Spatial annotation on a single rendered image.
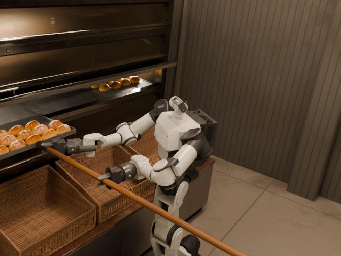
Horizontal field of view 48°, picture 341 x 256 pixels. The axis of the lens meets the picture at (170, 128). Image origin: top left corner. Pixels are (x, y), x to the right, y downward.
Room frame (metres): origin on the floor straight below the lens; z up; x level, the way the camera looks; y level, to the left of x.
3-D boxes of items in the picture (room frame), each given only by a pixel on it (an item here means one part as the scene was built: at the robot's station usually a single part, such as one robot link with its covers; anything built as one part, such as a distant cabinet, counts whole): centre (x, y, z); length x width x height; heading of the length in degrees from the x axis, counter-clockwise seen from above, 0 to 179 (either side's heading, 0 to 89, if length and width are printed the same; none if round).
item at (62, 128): (2.11, 0.65, 1.21); 0.10 x 0.07 x 0.05; 146
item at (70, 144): (1.91, 0.58, 1.19); 0.12 x 0.10 x 0.13; 111
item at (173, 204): (2.01, -0.05, 0.78); 0.18 x 0.15 x 0.47; 55
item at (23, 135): (1.98, 0.83, 1.21); 0.10 x 0.07 x 0.05; 142
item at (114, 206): (2.40, 0.42, 0.72); 0.56 x 0.49 x 0.28; 144
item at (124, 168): (1.69, 0.24, 1.19); 0.12 x 0.10 x 0.13; 138
